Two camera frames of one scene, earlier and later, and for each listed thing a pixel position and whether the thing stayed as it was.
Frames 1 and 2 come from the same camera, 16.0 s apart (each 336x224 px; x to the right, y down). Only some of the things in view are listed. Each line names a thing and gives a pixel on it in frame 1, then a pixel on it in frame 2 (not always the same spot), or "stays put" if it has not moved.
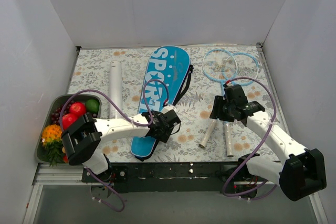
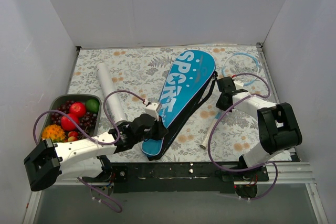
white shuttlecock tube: (116, 89) -> (115, 106)
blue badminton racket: (221, 65) -> (243, 67)
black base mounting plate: (171, 178) stays put
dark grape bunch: (56, 113) stays put
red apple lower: (68, 119) stays put
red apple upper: (77, 109) stays put
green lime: (92, 106) stays put
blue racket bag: (169, 71) -> (193, 80)
